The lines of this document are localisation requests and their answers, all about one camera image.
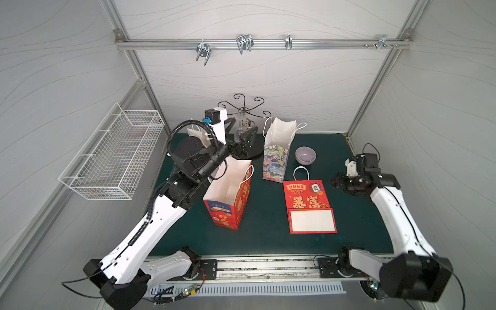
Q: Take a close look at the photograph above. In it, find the red RICH paper bag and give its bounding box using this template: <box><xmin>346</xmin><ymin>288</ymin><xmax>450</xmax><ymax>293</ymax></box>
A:
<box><xmin>283</xmin><ymin>166</ymin><xmax>337</xmax><ymax>235</ymax></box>

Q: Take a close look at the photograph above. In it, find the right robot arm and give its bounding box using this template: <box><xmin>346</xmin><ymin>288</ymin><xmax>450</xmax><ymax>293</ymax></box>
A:
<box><xmin>331</xmin><ymin>153</ymin><xmax>453</xmax><ymax>303</ymax></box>

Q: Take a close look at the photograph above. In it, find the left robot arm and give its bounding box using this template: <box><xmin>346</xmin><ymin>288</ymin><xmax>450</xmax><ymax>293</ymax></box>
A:
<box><xmin>83</xmin><ymin>118</ymin><xmax>258</xmax><ymax>309</ymax></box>

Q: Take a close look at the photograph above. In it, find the floral print paper bag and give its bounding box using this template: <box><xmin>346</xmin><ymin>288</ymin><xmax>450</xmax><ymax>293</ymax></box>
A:
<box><xmin>262</xmin><ymin>116</ymin><xmax>307</xmax><ymax>183</ymax></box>

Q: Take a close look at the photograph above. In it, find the white printed paper bag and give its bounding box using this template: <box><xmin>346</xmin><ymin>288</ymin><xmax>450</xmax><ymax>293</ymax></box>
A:
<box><xmin>187</xmin><ymin>125</ymin><xmax>211</xmax><ymax>148</ymax></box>

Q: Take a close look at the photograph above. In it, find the clear wine glass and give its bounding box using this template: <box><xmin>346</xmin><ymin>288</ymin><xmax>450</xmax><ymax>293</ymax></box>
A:
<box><xmin>234</xmin><ymin>113</ymin><xmax>247</xmax><ymax>143</ymax></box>

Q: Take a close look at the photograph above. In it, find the pink ceramic bowl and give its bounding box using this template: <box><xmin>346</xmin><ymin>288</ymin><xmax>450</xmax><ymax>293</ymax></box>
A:
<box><xmin>295</xmin><ymin>146</ymin><xmax>317</xmax><ymax>166</ymax></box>

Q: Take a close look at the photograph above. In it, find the green felt table mat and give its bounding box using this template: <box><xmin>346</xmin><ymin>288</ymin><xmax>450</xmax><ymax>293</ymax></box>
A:
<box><xmin>151</xmin><ymin>134</ymin><xmax>393</xmax><ymax>257</ymax></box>

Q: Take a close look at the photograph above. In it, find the metal hook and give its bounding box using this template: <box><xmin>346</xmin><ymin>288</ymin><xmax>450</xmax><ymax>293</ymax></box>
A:
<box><xmin>285</xmin><ymin>34</ymin><xmax>293</xmax><ymax>50</ymax></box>
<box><xmin>364</xmin><ymin>35</ymin><xmax>399</xmax><ymax>50</ymax></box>
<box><xmin>196</xmin><ymin>41</ymin><xmax>212</xmax><ymax>66</ymax></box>
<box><xmin>236</xmin><ymin>34</ymin><xmax>254</xmax><ymax>54</ymax></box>

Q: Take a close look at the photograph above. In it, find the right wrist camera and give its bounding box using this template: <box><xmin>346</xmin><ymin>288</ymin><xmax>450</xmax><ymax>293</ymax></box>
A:
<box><xmin>345</xmin><ymin>158</ymin><xmax>359</xmax><ymax>178</ymax></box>

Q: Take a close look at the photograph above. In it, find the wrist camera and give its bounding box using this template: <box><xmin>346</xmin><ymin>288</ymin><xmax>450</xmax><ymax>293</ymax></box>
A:
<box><xmin>345</xmin><ymin>158</ymin><xmax>359</xmax><ymax>178</ymax></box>
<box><xmin>205</xmin><ymin>107</ymin><xmax>227</xmax><ymax>144</ymax></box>

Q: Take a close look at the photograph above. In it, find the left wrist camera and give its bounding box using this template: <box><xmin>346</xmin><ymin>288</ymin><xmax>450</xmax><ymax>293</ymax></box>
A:
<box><xmin>205</xmin><ymin>107</ymin><xmax>227</xmax><ymax>144</ymax></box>

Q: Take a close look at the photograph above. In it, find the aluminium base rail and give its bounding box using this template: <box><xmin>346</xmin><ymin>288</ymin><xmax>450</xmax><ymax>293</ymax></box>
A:
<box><xmin>108</xmin><ymin>253</ymin><xmax>406</xmax><ymax>285</ymax></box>

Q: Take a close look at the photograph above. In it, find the aluminium top rail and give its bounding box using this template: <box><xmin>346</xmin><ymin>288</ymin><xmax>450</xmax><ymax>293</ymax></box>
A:
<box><xmin>116</xmin><ymin>37</ymin><xmax>413</xmax><ymax>50</ymax></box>

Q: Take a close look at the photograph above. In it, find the white wire wall basket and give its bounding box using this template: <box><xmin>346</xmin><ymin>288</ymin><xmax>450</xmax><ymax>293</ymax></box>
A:
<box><xmin>58</xmin><ymin>103</ymin><xmax>164</xmax><ymax>201</ymax></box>

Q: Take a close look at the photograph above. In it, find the slotted cable duct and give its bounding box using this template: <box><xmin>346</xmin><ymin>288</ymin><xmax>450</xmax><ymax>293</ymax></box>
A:
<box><xmin>145</xmin><ymin>281</ymin><xmax>346</xmax><ymax>299</ymax></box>

